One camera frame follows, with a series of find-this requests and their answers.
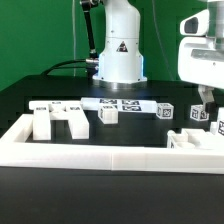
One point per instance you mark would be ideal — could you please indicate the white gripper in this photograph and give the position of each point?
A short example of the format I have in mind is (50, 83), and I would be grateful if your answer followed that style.
(201, 53)

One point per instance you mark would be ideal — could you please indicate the white chair seat part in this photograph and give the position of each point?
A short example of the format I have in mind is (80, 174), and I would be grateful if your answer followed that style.
(194, 139)

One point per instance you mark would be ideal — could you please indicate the white tagged block front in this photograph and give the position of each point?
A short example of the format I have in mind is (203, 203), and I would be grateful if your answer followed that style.
(108, 114)

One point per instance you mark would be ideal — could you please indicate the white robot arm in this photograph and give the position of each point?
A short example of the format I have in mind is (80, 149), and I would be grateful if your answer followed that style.
(121, 64)

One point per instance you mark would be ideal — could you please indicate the white chair back part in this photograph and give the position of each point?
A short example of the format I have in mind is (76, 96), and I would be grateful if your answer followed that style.
(46, 111)

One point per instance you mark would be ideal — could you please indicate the white tagged cube right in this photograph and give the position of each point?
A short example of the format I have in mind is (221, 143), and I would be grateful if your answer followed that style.
(198, 113)

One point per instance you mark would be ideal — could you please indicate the white tagged cube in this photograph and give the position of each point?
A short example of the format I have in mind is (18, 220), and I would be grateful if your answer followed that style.
(165, 111)
(198, 113)

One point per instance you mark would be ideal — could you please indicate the white tagged cube middle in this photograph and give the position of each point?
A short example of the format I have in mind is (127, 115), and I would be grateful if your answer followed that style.
(165, 111)

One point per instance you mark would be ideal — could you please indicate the white flat tagged plank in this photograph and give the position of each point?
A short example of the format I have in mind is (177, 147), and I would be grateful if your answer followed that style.
(123, 105)

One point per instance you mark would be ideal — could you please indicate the white U-shaped border frame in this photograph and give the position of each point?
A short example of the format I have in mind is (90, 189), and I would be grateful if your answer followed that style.
(16, 151)

